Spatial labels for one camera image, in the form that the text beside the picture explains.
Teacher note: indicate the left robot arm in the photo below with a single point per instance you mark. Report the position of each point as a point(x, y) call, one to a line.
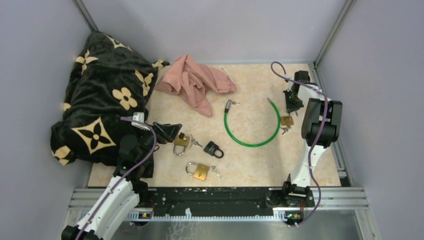
point(125, 189)

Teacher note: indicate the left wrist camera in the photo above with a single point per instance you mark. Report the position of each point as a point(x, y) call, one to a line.
point(137, 118)

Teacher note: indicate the black-headed key bunch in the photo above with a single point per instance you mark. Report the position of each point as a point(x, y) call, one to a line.
point(181, 136)

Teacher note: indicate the black floral blanket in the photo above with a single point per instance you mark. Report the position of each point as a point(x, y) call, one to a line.
point(109, 80)

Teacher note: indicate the pink cloth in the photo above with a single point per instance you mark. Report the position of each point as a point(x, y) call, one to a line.
point(192, 81)

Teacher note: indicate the brass padlock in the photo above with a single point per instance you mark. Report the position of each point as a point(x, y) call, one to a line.
point(180, 147)
point(286, 123)
point(200, 171)

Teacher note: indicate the aluminium frame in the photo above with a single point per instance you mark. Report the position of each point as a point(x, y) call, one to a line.
point(339, 199)

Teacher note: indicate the green cable lock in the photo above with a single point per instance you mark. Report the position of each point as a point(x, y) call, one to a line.
point(227, 108)

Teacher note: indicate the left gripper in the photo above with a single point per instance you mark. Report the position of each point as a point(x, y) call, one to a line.
point(169, 130)

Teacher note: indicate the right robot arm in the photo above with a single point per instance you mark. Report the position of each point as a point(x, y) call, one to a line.
point(320, 128)

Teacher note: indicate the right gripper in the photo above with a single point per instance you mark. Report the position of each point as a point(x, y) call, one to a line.
point(291, 108)

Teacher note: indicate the black padlock with keys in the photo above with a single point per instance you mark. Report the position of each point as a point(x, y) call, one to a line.
point(213, 150)

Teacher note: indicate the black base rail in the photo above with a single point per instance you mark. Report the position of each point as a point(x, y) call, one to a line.
point(223, 201)

